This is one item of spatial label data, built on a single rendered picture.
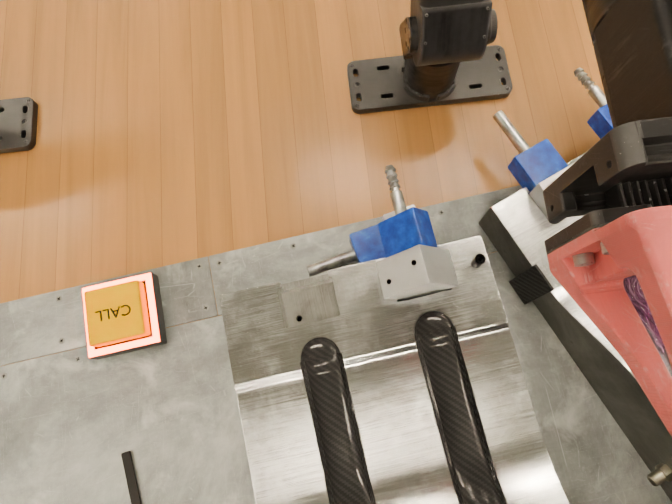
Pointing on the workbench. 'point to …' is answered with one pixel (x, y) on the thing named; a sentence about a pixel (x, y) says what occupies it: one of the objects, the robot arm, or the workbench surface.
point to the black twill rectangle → (531, 284)
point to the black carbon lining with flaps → (439, 359)
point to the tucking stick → (131, 478)
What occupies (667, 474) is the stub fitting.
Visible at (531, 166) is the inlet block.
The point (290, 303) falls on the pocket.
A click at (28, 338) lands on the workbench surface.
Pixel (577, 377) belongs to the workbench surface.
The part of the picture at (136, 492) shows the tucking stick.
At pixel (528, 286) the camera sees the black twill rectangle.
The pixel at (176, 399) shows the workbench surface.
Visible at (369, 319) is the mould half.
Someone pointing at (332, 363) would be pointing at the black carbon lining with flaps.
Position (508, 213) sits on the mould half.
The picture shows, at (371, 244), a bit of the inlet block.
